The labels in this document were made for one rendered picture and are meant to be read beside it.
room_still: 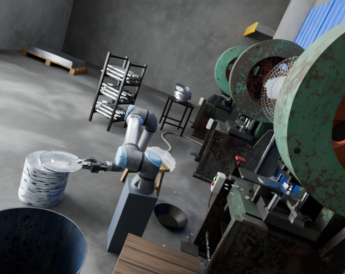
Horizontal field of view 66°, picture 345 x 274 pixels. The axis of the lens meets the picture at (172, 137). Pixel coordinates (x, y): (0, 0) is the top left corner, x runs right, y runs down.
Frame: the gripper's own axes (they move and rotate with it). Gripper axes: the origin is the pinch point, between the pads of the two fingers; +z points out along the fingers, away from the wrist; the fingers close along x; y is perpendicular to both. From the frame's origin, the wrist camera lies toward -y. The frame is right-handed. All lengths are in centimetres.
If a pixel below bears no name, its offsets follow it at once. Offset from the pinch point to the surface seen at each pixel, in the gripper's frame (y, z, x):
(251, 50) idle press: -26, -141, -124
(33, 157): -4.2, 29.1, 0.9
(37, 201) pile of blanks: 12.7, 23.5, 25.2
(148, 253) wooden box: 93, -13, -6
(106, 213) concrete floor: 22.2, -23.8, 28.9
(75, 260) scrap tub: 92, 22, -7
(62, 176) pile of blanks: 12.4, 12.0, 4.3
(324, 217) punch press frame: 121, -95, -47
